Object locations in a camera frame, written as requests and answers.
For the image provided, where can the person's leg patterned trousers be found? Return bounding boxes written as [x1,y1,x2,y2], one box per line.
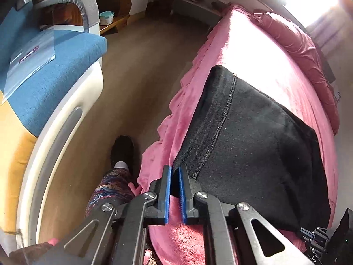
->
[6,161,135,264]

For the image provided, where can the blue yellow sofa chair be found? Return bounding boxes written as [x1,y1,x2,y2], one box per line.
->
[1,2,107,253]

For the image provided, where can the red duvet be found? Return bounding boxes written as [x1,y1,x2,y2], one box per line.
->
[251,12,340,135]

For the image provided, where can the black embroidered pants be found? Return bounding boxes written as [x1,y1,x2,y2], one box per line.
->
[173,65,331,232]

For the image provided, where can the black shoe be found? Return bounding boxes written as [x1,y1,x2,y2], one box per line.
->
[110,135,135,174]

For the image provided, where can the clear plastic document sleeve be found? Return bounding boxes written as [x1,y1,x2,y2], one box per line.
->
[1,29,56,104]

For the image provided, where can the teal lidded container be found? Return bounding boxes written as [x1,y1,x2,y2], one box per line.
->
[99,11,114,26]

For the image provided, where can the white grey nightstand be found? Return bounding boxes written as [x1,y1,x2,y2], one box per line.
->
[171,0,230,28]

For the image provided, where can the brown wooden side table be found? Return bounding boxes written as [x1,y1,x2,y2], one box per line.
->
[35,0,132,35]

